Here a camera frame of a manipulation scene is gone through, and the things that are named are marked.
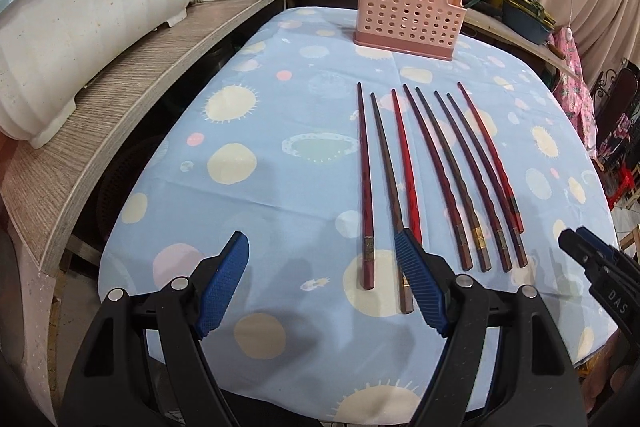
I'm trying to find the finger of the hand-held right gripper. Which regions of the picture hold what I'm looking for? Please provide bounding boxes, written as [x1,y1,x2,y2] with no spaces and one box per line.
[558,229,603,280]
[575,227,626,268]

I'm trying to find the row of wooden chopsticks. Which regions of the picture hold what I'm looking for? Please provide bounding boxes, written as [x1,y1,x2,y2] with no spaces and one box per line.
[355,82,530,314]

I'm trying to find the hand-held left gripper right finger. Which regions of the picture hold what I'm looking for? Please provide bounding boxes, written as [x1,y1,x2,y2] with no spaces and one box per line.
[394,228,588,427]

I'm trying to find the pink pineapple print cloth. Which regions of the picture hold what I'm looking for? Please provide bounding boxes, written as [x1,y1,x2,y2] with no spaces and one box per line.
[547,27,598,158]

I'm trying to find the red plastic stool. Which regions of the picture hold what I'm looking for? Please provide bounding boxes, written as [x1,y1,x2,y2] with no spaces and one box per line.
[595,62,640,208]

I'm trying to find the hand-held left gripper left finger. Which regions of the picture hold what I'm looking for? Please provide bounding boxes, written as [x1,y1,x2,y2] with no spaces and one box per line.
[62,231,251,427]

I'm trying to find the pink perforated chopstick holder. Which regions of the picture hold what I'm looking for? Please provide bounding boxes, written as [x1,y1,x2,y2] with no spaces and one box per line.
[352,0,466,60]

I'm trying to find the grey woodgrain side table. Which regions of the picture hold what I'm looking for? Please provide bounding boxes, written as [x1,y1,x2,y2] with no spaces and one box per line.
[0,0,321,273]

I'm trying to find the blue planet print tablecloth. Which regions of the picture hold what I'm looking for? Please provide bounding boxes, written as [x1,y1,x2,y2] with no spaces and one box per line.
[97,6,618,418]

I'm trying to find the stacked yellow and blue bowls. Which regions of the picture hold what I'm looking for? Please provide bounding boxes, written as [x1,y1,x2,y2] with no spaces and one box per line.
[500,0,556,45]

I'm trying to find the white dish rack blue lid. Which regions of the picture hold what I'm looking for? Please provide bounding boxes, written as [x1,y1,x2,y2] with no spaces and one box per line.
[0,0,201,150]

